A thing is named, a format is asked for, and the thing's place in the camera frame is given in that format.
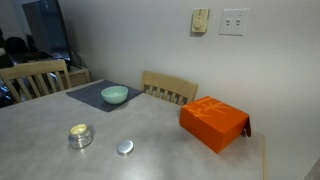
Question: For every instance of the white light switch plate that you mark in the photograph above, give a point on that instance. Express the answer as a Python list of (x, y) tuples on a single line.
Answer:
[(234, 22)]

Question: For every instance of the orange cardboard box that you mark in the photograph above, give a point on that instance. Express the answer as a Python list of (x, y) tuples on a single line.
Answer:
[(213, 123)]

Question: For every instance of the dark flat screen monitor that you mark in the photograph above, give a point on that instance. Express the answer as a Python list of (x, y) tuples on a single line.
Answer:
[(46, 26)]

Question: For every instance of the silver candle tin container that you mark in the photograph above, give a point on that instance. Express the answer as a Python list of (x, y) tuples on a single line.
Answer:
[(80, 139)]

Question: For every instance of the light wooden slatted chair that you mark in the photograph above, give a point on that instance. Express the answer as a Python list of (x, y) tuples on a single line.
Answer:
[(168, 83), (31, 69)]

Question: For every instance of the small wooden side cabinet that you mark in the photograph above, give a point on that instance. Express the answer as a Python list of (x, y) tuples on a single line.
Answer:
[(78, 77)]

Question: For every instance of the beige wall thermostat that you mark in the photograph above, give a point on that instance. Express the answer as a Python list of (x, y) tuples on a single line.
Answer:
[(200, 20)]

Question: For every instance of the dark blue cloth placemat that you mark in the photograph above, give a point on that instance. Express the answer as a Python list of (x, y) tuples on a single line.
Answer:
[(86, 95)]

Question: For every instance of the teal ceramic bowl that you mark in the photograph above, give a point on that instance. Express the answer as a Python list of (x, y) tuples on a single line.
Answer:
[(114, 95)]

